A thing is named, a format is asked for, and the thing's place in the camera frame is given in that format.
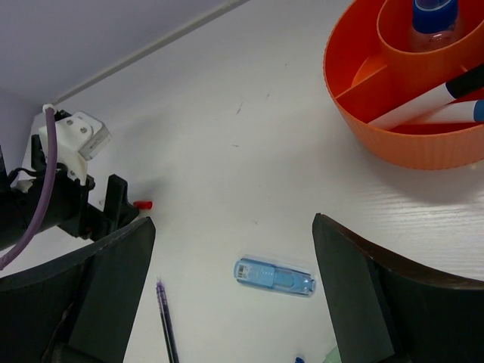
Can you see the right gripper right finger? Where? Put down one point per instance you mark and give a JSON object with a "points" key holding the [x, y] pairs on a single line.
{"points": [[385, 307]]}

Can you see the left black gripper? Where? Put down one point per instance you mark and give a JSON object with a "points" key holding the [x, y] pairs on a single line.
{"points": [[70, 210]]}

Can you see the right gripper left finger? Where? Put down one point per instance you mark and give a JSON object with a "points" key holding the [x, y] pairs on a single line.
{"points": [[79, 307]]}

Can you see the red cap white marker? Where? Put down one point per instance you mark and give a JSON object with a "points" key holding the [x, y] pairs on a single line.
{"points": [[143, 204]]}

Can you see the blue cap white marker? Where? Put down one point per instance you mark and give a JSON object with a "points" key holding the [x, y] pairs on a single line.
{"points": [[462, 112]]}

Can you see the black cap white marker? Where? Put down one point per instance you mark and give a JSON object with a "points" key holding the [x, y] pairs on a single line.
{"points": [[443, 94]]}

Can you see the blue cap glue bottle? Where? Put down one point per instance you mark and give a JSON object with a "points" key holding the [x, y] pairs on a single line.
{"points": [[435, 24]]}

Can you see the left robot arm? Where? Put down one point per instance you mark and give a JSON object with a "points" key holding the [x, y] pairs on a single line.
{"points": [[20, 193]]}

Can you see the orange round pen holder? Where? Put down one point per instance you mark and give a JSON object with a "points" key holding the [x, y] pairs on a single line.
{"points": [[370, 69]]}

